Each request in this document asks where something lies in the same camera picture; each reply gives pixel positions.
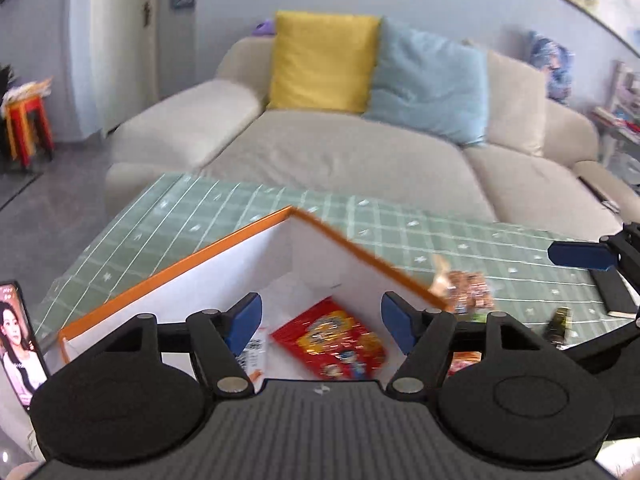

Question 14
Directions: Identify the red stool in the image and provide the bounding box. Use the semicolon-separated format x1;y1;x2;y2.
4;96;56;168

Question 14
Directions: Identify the white box with orange rim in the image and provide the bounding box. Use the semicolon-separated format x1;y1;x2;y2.
57;205;451;397

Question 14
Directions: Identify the white storage rack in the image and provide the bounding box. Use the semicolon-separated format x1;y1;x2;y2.
590;60;640;181

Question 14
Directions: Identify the dark green snack packet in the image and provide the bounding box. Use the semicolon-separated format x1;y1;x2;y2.
545;306;574;347

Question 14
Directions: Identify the white door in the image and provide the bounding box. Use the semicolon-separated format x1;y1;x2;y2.
70;0;162;136

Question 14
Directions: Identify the printed cartoon pillow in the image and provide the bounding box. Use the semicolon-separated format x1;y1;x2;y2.
527;30;575;106

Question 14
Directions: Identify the beige sofa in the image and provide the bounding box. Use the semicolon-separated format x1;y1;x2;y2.
105;35;640;256

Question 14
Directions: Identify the orange snack packet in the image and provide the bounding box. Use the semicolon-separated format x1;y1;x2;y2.
447;351;484;378

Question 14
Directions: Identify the colourful brown snack packet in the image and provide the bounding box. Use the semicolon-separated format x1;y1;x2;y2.
430;255;496;316

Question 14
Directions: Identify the beige pillow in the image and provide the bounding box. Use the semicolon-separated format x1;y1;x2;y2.
462;40;548;158

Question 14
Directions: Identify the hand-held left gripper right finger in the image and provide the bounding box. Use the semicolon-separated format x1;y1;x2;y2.
381;291;551;397

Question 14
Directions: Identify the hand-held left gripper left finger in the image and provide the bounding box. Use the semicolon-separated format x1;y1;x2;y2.
100;292;264;397

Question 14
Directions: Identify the yellow pillow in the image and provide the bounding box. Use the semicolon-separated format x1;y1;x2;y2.
267;10;383;115

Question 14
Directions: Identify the light blue pillow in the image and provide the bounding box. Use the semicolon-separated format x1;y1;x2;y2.
362;17;491;147

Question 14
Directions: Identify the pale paper bundle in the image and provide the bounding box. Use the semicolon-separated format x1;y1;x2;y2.
2;77;54;107

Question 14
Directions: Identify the red snack packet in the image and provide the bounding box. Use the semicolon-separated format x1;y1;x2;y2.
270;296;389;381

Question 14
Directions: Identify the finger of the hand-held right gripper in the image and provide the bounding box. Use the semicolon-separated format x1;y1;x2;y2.
565;317;640;386
547;222;640;281

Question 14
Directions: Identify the green checked tablecloth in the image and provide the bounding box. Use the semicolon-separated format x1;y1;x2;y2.
30;172;640;361

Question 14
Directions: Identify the remote control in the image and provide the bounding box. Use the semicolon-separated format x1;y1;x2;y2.
577;175;621;212

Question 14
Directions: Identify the white snack packet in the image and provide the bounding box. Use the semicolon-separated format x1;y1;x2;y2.
235;327;269;387

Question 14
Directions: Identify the black phone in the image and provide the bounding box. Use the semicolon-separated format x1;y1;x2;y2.
590;267;638;319

